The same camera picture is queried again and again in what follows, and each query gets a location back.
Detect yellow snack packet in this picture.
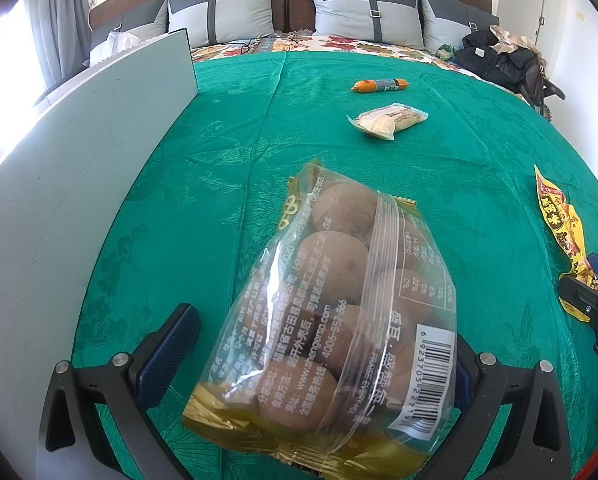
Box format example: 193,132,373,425
534,164,598,322

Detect eyeglasses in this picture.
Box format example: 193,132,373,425
238,32,301,55

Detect orange red cloth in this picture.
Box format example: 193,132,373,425
573,424,598,480

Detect orange sausage stick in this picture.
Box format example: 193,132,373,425
350,78,410,95

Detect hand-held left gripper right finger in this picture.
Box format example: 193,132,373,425
419,332,572,480

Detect floral bedsheet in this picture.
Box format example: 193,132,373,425
191,30,511,92

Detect black chair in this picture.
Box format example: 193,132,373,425
540,76,566,122

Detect clear bag of brown balls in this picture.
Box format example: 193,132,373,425
181,159,459,472

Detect green patterned tablecloth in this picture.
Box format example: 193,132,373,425
74,50,598,480

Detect black jacket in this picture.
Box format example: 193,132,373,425
454,27,548,97

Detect small beige cake packet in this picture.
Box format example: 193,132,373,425
346,103,430,141

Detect grey board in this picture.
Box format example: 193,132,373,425
0,27,200,442

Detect white plastic bag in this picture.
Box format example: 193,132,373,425
90,30,140,66

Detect grey curtain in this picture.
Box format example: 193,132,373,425
26,0,98,94

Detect grey pillow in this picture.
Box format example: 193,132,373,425
305,0,426,50
418,0,500,54
90,0,170,66
166,0,278,46

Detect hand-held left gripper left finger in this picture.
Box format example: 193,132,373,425
38,302,201,480

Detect wall cable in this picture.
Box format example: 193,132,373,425
536,0,551,67

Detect beige cloth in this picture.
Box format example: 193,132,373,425
489,23,543,57

